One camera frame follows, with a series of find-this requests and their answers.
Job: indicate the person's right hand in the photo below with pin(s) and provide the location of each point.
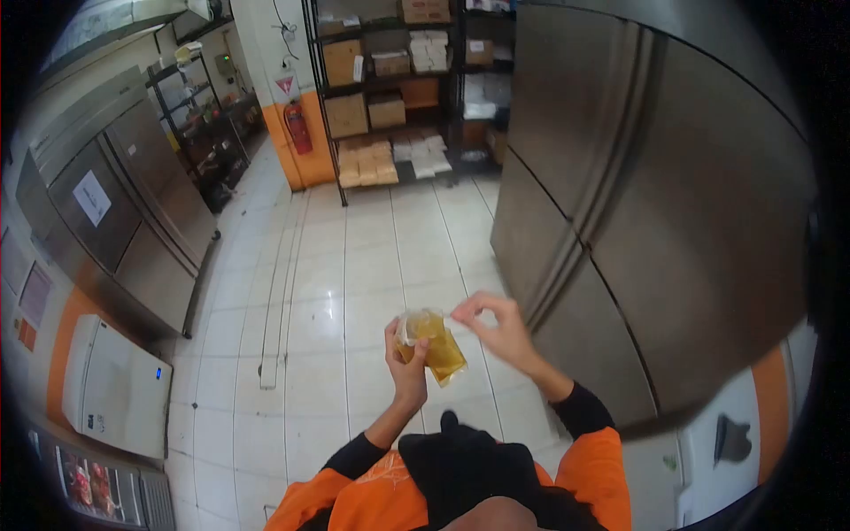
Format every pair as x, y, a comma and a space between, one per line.
506, 335

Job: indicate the person's left hand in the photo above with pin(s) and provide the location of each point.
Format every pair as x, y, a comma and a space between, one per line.
406, 382

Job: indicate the person's right index finger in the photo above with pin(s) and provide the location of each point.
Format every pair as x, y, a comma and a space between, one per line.
477, 301

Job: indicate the person's right thumb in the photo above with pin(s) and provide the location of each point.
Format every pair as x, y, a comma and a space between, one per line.
473, 328

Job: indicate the person's right fingers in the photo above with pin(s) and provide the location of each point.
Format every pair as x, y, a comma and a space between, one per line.
511, 315

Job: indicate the person's left thumb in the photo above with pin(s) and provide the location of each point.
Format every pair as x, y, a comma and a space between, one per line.
420, 352

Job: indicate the person's left fingers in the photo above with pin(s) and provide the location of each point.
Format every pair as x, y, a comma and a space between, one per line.
392, 335

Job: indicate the clear pouch of yellow liquid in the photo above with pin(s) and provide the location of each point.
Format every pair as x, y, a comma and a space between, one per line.
441, 348

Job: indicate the person's body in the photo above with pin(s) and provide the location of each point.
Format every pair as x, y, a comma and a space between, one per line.
378, 498

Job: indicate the large stainless steel refrigerator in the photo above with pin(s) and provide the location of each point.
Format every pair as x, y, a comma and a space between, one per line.
664, 199

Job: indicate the black shelf with white packets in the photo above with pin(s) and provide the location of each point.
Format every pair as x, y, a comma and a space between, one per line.
485, 86

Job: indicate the black shelf with cartons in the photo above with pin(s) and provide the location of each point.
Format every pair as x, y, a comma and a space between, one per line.
372, 106

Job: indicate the red fire extinguisher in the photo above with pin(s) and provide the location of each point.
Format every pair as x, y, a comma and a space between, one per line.
299, 129

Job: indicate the red triangle sign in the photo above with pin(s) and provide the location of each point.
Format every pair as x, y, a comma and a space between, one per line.
285, 84

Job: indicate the black shelf with kitchen goods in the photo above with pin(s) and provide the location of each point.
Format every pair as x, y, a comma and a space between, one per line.
206, 133

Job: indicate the stainless steel refrigerator with paper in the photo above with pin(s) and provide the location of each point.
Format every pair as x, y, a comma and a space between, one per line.
139, 225

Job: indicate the white chest freezer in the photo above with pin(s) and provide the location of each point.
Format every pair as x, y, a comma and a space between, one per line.
119, 391

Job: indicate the glass top display freezer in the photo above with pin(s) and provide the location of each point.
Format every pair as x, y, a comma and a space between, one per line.
99, 488

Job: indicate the pink paper notice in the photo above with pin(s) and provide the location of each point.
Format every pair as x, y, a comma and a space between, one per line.
34, 293

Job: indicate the stainless steel exhaust hood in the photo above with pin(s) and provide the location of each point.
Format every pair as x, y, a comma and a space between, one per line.
113, 26

